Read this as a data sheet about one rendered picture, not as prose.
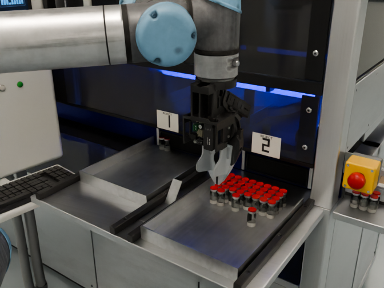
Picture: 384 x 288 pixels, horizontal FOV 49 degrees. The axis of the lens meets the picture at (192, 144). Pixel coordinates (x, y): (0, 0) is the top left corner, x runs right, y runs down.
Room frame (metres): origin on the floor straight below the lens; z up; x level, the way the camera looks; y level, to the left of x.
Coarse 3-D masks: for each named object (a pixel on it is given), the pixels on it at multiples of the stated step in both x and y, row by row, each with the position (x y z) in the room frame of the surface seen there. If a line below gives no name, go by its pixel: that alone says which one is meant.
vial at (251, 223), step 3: (249, 213) 0.88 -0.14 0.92; (252, 213) 0.88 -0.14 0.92; (255, 213) 0.88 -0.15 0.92; (249, 216) 0.88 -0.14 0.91; (252, 216) 0.87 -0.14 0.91; (255, 216) 0.88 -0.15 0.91; (249, 219) 0.88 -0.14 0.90; (252, 219) 0.87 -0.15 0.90; (255, 219) 0.88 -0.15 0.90; (249, 222) 0.88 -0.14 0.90; (252, 222) 0.87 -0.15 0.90; (255, 222) 0.88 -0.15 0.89; (249, 225) 0.88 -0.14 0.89; (252, 225) 0.87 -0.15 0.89
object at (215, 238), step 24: (192, 192) 1.00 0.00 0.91; (168, 216) 0.91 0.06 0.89; (192, 216) 0.93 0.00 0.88; (216, 216) 0.93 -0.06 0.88; (240, 216) 0.93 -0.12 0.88; (264, 216) 0.93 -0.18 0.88; (288, 216) 0.88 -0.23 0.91; (168, 240) 0.79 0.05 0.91; (192, 240) 0.82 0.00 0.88; (216, 240) 0.82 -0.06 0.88; (240, 240) 0.82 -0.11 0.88; (264, 240) 0.78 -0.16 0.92; (216, 264) 0.71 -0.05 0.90; (240, 264) 0.70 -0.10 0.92
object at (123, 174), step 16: (144, 144) 1.35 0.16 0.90; (112, 160) 1.23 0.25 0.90; (128, 160) 1.26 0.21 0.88; (144, 160) 1.26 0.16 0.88; (160, 160) 1.26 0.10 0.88; (176, 160) 1.26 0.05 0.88; (192, 160) 1.26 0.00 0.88; (80, 176) 1.12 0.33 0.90; (96, 176) 1.15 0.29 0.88; (112, 176) 1.15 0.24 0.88; (128, 176) 1.15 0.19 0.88; (144, 176) 1.15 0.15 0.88; (160, 176) 1.15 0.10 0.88; (176, 176) 1.08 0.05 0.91; (112, 192) 1.05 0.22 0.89; (128, 192) 1.01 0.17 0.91; (144, 192) 1.05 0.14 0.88; (160, 192) 1.02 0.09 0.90
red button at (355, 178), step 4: (356, 172) 0.91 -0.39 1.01; (352, 176) 0.90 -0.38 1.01; (356, 176) 0.89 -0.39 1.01; (360, 176) 0.89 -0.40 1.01; (348, 180) 0.90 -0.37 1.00; (352, 180) 0.89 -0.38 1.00; (356, 180) 0.89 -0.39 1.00; (360, 180) 0.89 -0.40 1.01; (364, 180) 0.89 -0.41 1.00; (348, 184) 0.90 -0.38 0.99; (352, 184) 0.89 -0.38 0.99; (356, 184) 0.89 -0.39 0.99; (360, 184) 0.88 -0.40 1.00; (364, 184) 0.89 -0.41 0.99; (352, 188) 0.90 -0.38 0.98; (356, 188) 0.89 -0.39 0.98; (360, 188) 0.89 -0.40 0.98
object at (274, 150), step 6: (252, 138) 1.09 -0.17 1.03; (258, 138) 1.08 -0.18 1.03; (270, 138) 1.06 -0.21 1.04; (276, 138) 1.05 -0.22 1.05; (252, 144) 1.09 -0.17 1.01; (258, 144) 1.08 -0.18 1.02; (270, 144) 1.05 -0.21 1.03; (276, 144) 1.05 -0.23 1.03; (252, 150) 1.09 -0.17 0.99; (258, 150) 1.07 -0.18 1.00; (270, 150) 1.05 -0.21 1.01; (276, 150) 1.04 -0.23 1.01; (270, 156) 1.05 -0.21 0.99; (276, 156) 1.04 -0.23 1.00
